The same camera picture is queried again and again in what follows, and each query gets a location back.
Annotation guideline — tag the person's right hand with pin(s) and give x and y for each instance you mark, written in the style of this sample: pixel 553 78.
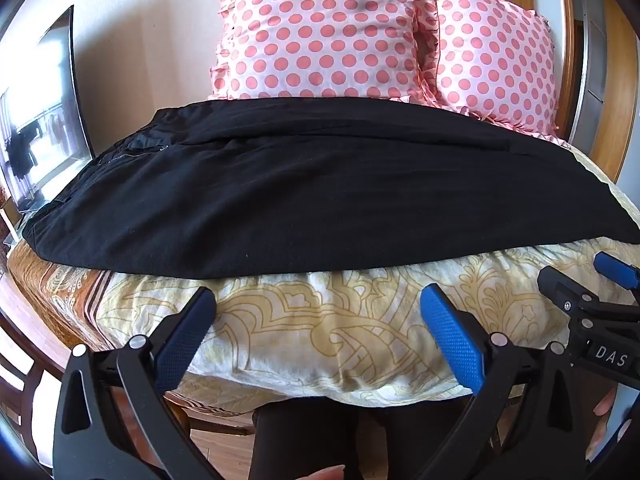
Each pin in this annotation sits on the person's right hand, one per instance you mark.
pixel 604 404

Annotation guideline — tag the yellow patterned bedspread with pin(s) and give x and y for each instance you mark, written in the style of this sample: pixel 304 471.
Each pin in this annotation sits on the yellow patterned bedspread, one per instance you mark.
pixel 300 320

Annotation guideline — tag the flat screen television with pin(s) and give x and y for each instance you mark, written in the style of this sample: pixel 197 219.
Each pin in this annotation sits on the flat screen television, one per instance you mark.
pixel 45 110

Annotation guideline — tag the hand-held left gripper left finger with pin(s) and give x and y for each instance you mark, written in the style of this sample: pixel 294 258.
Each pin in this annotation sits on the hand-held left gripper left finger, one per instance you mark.
pixel 186 321

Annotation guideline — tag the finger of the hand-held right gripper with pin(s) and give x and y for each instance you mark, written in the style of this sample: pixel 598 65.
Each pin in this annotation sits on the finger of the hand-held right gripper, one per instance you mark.
pixel 562 287
pixel 617 267

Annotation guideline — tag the pink polka dot pillow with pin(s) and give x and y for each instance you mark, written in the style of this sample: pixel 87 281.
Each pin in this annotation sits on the pink polka dot pillow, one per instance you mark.
pixel 495 60
pixel 310 30

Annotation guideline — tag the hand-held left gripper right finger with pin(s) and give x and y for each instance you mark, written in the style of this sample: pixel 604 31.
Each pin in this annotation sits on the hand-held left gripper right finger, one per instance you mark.
pixel 452 332

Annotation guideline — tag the person's left hand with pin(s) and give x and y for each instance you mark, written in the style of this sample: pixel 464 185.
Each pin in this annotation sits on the person's left hand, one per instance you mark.
pixel 326 474

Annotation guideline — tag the wooden bed frame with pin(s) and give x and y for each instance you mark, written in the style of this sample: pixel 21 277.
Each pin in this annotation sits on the wooden bed frame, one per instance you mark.
pixel 215 412

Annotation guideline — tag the person's legs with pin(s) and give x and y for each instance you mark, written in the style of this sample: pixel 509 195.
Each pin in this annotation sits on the person's legs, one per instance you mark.
pixel 300 440

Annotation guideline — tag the black pants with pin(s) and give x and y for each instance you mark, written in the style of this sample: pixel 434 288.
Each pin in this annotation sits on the black pants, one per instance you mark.
pixel 300 185

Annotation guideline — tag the dark wooden chair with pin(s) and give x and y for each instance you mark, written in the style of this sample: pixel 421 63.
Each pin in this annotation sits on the dark wooden chair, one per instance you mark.
pixel 20 345

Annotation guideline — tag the wooden headboard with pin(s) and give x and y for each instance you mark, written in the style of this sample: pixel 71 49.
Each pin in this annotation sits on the wooden headboard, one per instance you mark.
pixel 607 125

